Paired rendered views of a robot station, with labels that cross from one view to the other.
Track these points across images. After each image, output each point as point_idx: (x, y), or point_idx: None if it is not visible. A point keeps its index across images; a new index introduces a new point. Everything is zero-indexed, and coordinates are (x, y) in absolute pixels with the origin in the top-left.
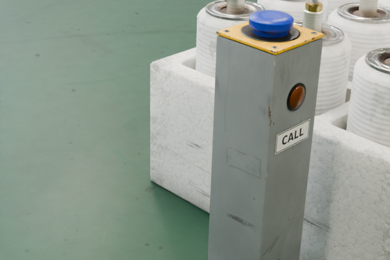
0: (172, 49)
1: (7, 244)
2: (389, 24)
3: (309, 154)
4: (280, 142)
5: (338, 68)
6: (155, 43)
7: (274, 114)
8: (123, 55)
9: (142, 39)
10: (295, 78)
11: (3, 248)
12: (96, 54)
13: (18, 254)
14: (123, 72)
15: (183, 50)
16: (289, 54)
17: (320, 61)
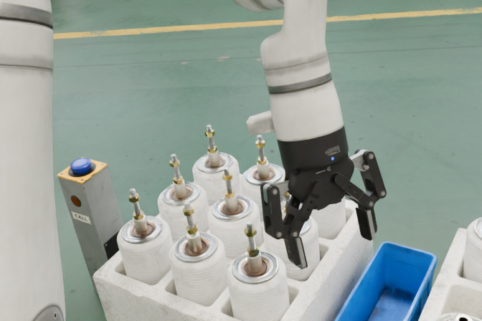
0: (421, 183)
1: (150, 204)
2: (216, 219)
3: (96, 233)
4: (74, 215)
5: (165, 217)
6: (427, 173)
7: (66, 200)
8: (389, 167)
9: (428, 165)
10: (72, 192)
11: (147, 204)
12: (381, 157)
13: (143, 210)
14: (360, 176)
15: (424, 188)
16: (64, 180)
17: (84, 193)
